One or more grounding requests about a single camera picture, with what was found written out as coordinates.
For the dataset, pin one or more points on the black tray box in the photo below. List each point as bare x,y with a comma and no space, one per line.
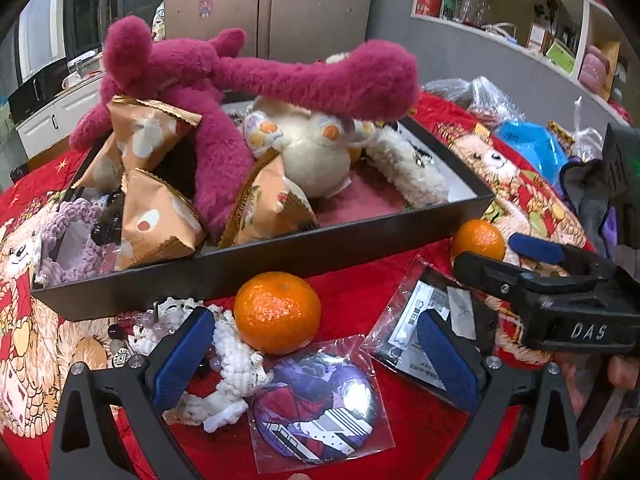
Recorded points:
200,280

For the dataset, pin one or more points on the pink bag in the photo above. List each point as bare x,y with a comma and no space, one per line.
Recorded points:
592,69

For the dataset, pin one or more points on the clear glass jar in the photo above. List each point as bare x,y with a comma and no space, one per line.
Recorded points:
472,5

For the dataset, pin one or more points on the white wall shelf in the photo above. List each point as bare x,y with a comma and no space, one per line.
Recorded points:
595,25

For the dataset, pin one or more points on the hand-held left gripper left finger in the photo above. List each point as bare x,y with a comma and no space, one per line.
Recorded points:
177,360

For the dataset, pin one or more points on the green card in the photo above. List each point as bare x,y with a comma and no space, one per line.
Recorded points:
560,56

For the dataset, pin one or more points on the round badge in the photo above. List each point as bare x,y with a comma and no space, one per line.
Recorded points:
310,405

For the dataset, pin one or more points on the white crocheted charm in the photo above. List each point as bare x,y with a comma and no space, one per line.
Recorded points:
235,365

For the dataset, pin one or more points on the blue plastic bag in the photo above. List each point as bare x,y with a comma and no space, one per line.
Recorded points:
535,147

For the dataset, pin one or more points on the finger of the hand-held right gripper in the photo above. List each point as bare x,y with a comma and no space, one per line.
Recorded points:
530,247
490,275

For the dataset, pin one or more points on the white mug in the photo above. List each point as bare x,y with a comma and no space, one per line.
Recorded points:
71,81

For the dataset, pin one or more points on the white kitchen cabinet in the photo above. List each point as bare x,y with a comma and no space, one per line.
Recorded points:
50,120

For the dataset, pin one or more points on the person's left hand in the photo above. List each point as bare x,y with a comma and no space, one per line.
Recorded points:
300,476

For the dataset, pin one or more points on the black claw hair clip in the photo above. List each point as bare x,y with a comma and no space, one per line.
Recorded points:
107,222

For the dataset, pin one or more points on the black card packet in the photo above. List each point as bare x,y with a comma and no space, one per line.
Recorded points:
395,330

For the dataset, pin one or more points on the white fuzzy pouch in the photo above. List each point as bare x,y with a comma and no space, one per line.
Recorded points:
410,175

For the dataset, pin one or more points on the silver refrigerator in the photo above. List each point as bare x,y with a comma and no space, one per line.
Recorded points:
300,10

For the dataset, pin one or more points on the pink plush bear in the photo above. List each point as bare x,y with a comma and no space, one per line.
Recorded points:
220,160

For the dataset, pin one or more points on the grey purple cloth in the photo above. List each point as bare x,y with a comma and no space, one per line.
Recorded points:
585,195

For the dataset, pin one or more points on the red bear printed blanket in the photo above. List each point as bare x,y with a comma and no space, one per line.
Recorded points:
350,285

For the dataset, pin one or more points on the orange tangerine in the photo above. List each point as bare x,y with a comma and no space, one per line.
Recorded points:
477,240
275,310

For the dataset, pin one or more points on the cream plush toy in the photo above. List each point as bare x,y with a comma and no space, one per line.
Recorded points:
315,160

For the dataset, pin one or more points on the black microwave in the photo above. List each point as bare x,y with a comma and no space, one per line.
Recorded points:
30,95

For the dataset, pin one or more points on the purple crocheted pouch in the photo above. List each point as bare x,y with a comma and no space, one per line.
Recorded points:
55,225

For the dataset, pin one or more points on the clear plastic bag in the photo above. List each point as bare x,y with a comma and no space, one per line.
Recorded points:
587,142
480,95

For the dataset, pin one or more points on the person's right hand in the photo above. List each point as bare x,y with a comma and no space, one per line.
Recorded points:
622,375

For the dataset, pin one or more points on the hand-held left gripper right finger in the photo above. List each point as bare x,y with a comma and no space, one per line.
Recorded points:
445,360

